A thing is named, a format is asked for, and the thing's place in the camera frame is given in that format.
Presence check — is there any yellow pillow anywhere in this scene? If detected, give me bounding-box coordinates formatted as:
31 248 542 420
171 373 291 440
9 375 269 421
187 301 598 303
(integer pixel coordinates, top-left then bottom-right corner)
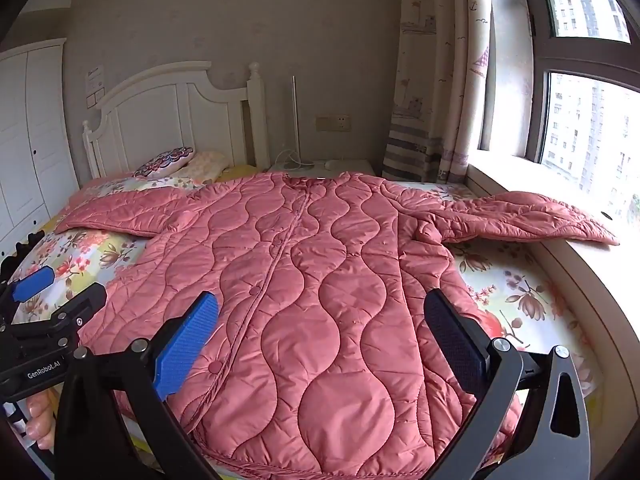
215 164 259 184

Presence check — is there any white wall switch panel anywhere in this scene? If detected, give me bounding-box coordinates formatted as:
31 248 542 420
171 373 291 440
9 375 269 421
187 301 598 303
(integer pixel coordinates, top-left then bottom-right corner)
85 64 106 109

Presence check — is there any dark framed window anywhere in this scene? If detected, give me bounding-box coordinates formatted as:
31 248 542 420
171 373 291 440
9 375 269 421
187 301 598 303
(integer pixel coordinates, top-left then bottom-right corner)
517 0 640 221

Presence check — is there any white nightstand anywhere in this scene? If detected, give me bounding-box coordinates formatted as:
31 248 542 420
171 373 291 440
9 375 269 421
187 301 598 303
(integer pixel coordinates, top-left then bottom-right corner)
267 159 377 179

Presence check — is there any white wooden headboard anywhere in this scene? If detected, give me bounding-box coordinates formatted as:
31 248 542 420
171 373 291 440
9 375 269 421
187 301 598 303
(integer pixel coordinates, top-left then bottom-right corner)
82 61 271 179

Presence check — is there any white cable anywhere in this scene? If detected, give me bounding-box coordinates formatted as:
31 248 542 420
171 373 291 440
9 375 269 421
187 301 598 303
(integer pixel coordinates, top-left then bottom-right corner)
272 148 301 171

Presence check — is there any white wardrobe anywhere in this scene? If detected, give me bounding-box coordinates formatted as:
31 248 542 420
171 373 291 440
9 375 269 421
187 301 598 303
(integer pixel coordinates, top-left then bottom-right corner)
0 37 81 247

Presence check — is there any pink quilted jacket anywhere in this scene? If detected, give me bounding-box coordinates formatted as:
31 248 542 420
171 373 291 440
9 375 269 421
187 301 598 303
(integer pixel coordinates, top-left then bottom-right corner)
54 170 621 476

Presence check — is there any pale pink pillow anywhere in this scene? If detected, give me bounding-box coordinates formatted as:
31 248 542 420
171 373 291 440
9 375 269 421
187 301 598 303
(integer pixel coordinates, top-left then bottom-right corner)
172 150 232 185

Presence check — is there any person's left hand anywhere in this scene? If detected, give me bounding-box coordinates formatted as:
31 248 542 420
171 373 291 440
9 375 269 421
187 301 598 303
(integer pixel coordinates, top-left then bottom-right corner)
25 391 57 452

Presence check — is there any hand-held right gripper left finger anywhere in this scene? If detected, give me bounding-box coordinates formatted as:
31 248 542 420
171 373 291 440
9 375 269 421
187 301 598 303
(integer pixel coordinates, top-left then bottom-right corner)
52 291 221 480

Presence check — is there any printed beige curtain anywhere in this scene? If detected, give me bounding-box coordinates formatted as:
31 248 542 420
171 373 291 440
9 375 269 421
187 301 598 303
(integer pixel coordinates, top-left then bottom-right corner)
382 0 493 184

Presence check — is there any beige wall socket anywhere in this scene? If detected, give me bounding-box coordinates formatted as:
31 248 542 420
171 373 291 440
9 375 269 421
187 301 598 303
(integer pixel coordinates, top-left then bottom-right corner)
315 114 351 132

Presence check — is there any bed with floral sheet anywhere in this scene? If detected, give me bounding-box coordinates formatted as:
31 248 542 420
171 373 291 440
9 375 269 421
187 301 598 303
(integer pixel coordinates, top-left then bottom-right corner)
0 172 601 480

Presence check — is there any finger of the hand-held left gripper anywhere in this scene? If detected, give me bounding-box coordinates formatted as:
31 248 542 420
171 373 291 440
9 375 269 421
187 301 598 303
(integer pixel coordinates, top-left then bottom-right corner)
0 232 56 328
27 283 108 341

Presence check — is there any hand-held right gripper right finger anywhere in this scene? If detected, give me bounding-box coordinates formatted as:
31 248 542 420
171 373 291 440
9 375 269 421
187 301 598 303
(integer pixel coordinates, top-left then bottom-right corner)
420 288 587 480

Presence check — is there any patterned purple cushion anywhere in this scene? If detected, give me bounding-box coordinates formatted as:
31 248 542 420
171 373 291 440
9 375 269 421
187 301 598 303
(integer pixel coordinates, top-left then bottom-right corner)
132 147 195 179

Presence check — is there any beige window sill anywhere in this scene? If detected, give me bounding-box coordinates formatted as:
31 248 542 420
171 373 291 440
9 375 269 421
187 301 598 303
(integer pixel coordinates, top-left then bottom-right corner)
465 152 640 411

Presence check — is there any white pole lamp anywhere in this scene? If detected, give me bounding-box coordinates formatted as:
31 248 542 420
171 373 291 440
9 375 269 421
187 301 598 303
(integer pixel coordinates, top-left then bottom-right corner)
285 76 316 169

